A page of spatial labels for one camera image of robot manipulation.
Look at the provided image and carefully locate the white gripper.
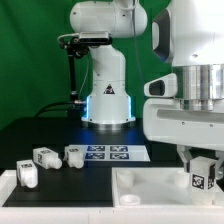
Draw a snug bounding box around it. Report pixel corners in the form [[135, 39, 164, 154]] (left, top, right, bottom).
[[143, 98, 224, 180]]

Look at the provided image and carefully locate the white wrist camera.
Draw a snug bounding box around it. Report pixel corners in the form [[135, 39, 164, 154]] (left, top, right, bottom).
[[144, 73, 178, 98]]

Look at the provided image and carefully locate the black cable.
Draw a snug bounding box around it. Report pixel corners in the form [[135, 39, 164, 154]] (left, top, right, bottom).
[[33, 99, 88, 118]]

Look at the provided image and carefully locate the black camera on stand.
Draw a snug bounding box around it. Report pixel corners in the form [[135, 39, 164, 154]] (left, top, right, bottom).
[[57, 31, 112, 101]]

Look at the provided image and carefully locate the white fiducial tag sheet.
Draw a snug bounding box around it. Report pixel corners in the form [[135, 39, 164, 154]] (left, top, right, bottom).
[[68, 145, 150, 162]]

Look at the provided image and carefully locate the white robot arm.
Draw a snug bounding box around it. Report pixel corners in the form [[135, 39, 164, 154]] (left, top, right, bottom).
[[70, 0, 224, 178]]

